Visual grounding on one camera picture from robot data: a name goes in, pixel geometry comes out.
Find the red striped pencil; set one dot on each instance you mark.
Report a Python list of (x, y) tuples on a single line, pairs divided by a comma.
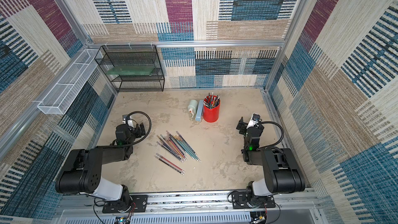
[(159, 156)]

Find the red pencil cup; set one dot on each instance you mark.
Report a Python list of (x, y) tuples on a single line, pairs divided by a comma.
[(211, 115)]

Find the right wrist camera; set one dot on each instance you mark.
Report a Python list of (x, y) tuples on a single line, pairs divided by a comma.
[(255, 119)]

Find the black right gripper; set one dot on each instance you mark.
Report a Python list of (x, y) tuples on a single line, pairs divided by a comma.
[(241, 126)]

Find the light blue eraser box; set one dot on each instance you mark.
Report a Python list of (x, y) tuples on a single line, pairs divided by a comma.
[(200, 109)]

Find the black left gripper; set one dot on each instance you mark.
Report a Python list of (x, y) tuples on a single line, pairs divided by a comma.
[(139, 134)]

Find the white wire mesh basket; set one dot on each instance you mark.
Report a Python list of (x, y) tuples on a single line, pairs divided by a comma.
[(61, 96)]

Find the black wire mesh shelf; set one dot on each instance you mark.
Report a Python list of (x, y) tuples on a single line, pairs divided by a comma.
[(132, 55)]

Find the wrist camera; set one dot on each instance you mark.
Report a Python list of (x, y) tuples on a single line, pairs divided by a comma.
[(128, 120), (255, 119)]

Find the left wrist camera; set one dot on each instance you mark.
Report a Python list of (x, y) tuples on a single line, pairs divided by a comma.
[(128, 120)]

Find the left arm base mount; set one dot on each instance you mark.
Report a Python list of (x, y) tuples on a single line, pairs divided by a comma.
[(136, 203)]

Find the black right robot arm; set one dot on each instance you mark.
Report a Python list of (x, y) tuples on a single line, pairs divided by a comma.
[(282, 174)]

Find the pencils in red cup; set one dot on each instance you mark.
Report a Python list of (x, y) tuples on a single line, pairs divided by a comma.
[(212, 101)]

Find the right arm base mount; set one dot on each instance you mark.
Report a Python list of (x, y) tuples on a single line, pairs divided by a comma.
[(243, 200)]

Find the green board on shelf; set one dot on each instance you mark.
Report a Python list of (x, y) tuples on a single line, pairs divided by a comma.
[(131, 70)]

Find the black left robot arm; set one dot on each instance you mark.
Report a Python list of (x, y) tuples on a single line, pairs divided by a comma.
[(82, 170)]

